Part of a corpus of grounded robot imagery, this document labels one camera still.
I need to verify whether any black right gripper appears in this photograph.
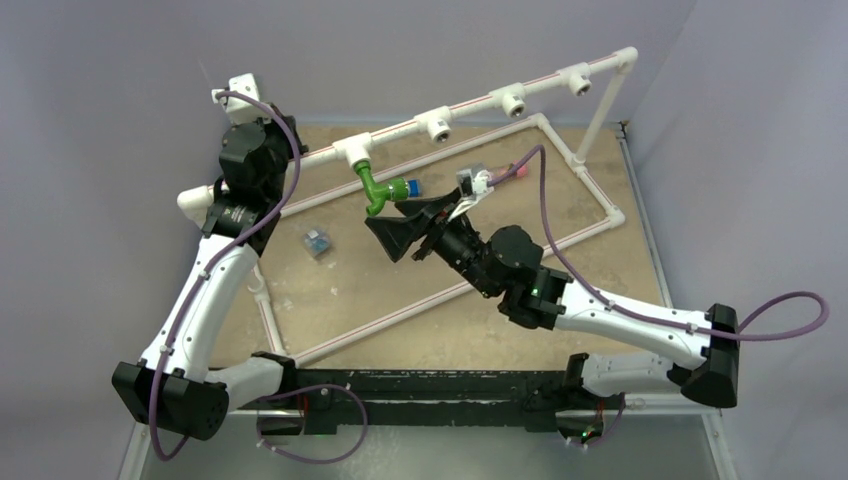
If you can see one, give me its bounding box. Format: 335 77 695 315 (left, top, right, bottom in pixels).
365 188 499 299

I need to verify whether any green plastic water faucet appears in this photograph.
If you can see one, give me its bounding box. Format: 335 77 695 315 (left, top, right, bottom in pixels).
353 160 410 217

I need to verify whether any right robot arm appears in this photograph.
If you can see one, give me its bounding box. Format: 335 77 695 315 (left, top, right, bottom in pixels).
365 191 739 408

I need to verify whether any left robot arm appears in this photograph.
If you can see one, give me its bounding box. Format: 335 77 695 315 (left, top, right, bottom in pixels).
111 116 306 440

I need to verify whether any blue grey small block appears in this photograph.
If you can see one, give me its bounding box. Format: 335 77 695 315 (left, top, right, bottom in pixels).
407 179 422 198

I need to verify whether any small blue foil packet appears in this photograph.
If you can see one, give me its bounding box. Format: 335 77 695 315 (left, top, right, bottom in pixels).
302 229 332 258

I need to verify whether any pink capped small bottle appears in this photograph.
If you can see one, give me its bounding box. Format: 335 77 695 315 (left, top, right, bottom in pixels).
489 163 529 183

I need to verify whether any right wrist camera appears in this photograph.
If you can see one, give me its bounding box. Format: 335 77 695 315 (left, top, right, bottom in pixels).
448 164 494 222

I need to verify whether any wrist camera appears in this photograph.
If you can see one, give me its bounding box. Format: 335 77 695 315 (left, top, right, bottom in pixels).
211 73 267 126
448 164 494 222

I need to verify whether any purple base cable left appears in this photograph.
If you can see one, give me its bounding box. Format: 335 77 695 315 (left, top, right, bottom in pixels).
255 384 370 465

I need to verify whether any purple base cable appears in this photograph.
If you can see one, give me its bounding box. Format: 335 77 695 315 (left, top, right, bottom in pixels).
255 384 370 465
566 390 628 452

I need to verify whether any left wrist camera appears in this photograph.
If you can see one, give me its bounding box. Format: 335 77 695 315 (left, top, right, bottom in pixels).
211 73 267 126

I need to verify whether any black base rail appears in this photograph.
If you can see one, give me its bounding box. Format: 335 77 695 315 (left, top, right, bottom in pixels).
246 369 623 438

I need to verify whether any white PVC pipe frame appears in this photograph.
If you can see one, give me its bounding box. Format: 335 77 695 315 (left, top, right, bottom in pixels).
177 47 638 366

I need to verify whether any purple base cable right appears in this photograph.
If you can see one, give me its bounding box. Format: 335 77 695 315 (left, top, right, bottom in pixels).
566 390 628 452

